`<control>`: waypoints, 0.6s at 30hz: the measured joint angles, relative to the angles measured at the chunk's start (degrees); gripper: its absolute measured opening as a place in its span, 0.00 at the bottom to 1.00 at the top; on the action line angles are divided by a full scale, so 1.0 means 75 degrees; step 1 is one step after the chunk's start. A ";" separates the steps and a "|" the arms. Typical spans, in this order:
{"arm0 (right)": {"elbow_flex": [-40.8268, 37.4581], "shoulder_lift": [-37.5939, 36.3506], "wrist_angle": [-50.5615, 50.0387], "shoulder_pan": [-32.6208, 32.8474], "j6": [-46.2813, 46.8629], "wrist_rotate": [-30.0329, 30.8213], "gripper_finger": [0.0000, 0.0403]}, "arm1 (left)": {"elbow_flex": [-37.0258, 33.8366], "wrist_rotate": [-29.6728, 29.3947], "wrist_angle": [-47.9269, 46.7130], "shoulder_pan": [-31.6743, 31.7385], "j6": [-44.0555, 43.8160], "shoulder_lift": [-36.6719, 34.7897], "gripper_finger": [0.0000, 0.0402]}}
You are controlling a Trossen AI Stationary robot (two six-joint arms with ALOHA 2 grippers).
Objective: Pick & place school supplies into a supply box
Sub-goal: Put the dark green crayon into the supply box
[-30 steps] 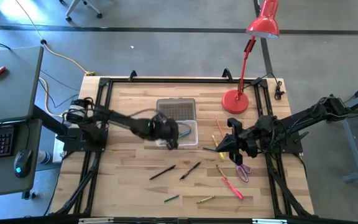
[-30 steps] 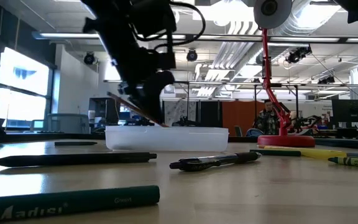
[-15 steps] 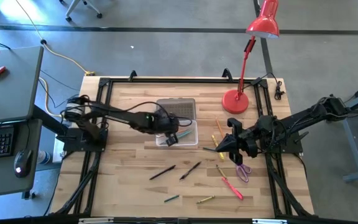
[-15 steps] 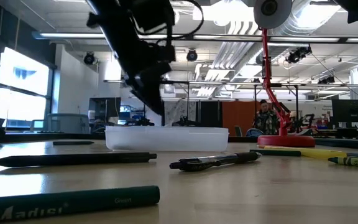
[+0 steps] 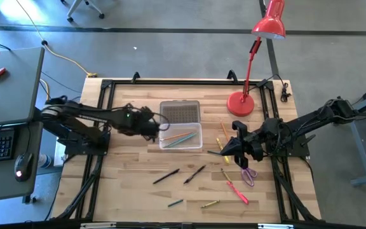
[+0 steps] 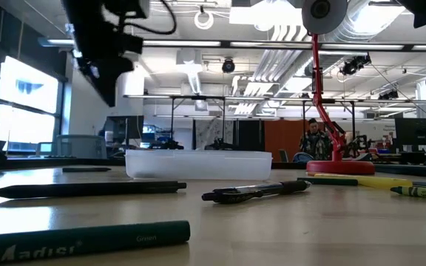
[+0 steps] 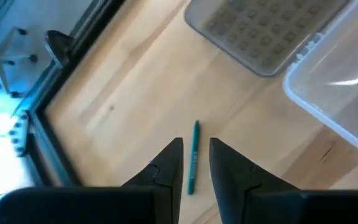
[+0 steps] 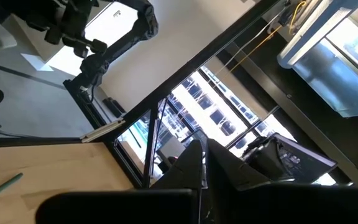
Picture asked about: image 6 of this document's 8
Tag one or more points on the person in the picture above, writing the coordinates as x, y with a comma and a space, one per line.
314, 144

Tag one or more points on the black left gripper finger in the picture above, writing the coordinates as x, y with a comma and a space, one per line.
111, 83

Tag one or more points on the black overhead rig frame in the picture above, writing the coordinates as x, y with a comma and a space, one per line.
198, 97

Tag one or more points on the black aluminium table frame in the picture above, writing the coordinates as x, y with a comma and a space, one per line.
401, 170

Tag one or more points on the dark green pencil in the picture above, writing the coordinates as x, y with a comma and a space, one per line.
327, 181

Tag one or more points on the clear plastic supply box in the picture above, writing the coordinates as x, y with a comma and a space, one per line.
198, 166

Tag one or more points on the black clear mechanical pencil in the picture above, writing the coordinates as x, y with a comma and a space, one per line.
257, 190

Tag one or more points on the orange partition wall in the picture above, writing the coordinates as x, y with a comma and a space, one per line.
283, 136

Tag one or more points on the yellow-green crayon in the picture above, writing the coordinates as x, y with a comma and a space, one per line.
420, 192

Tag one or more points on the black background robot arm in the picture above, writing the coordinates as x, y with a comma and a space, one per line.
166, 145
220, 145

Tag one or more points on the black partition panel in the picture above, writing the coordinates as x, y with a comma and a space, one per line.
250, 134

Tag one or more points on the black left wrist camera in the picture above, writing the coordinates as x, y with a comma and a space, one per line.
137, 8

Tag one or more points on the dark computer monitor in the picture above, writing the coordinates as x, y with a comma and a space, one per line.
128, 127
418, 131

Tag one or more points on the dark green Madisi crayon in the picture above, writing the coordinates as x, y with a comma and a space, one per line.
87, 240

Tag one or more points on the yellow highlighter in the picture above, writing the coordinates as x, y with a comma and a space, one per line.
375, 181

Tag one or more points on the grey cabinet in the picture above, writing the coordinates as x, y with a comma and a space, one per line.
83, 147

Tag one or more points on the long ceiling light bar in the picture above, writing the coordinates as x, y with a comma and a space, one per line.
179, 43

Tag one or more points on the long black pen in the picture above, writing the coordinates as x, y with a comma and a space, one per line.
87, 189

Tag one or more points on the blue chair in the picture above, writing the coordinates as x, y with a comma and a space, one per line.
301, 158

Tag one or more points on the silver ventilation duct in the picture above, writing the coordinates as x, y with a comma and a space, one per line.
353, 31

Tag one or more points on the short black marker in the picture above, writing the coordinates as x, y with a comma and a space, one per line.
87, 170

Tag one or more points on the red desk lamp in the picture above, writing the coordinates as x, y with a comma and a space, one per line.
340, 168

